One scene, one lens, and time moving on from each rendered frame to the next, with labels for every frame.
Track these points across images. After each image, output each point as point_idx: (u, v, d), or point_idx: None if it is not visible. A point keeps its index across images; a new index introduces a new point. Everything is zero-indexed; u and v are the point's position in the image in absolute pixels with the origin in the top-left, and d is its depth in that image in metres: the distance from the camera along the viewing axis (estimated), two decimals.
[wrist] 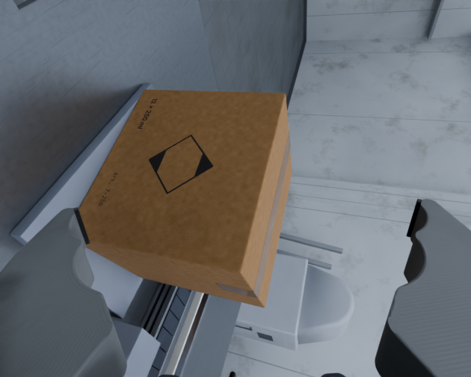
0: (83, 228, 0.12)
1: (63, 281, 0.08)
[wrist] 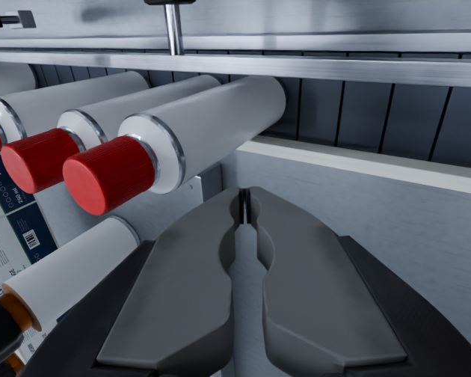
0: (241, 209, 0.12)
1: (207, 253, 0.09)
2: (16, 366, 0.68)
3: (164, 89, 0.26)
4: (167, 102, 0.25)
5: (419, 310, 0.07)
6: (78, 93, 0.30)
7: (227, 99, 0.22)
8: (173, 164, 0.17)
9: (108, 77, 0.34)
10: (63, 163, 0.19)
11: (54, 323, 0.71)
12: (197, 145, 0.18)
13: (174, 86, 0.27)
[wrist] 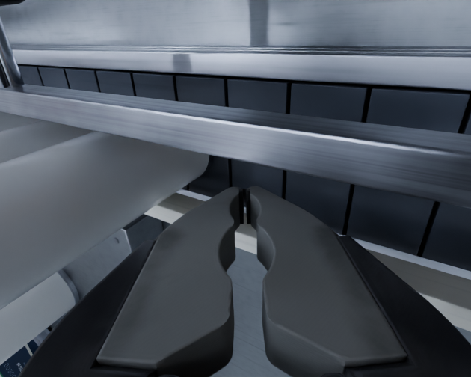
0: (241, 209, 0.12)
1: (208, 253, 0.09)
2: None
3: (10, 136, 0.17)
4: (3, 161, 0.16)
5: (419, 310, 0.07)
6: None
7: (66, 169, 0.13)
8: None
9: None
10: None
11: None
12: None
13: (34, 129, 0.18)
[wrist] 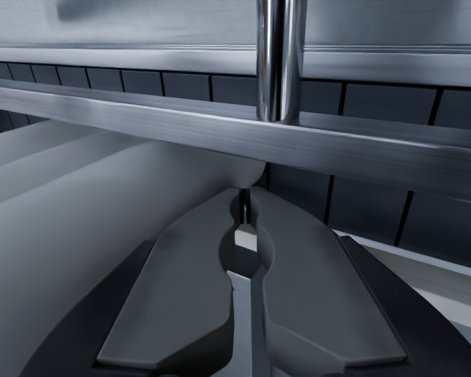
0: (241, 209, 0.12)
1: (208, 253, 0.09)
2: None
3: (66, 149, 0.15)
4: (62, 176, 0.13)
5: (419, 310, 0.07)
6: None
7: (137, 186, 0.11)
8: None
9: (63, 122, 0.19)
10: None
11: None
12: (12, 351, 0.07)
13: (90, 141, 0.16)
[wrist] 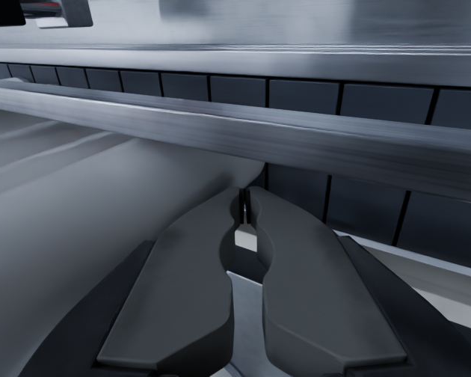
0: (241, 209, 0.12)
1: (208, 253, 0.09)
2: None
3: (58, 147, 0.15)
4: (53, 168, 0.13)
5: (419, 310, 0.07)
6: None
7: (140, 185, 0.10)
8: None
9: (70, 127, 0.19)
10: None
11: None
12: (11, 353, 0.07)
13: (82, 139, 0.16)
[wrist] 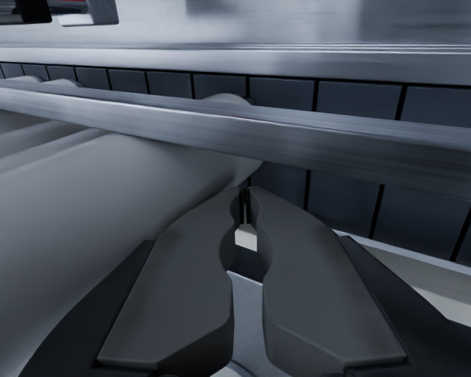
0: (241, 209, 0.12)
1: (208, 253, 0.09)
2: None
3: (48, 142, 0.15)
4: (39, 152, 0.13)
5: (419, 310, 0.07)
6: None
7: (151, 186, 0.10)
8: None
9: (76, 132, 0.19)
10: None
11: None
12: (13, 357, 0.07)
13: (72, 134, 0.16)
